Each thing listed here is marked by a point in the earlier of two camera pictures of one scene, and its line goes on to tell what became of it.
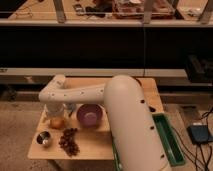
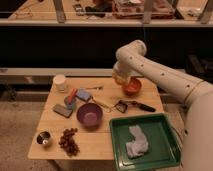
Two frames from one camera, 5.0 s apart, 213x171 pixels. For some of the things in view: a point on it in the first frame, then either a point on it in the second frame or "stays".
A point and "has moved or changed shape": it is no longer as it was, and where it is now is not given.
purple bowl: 89,115 stays
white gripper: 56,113 to 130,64
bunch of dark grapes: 68,143 stays
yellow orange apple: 57,123 has moved or changed shape
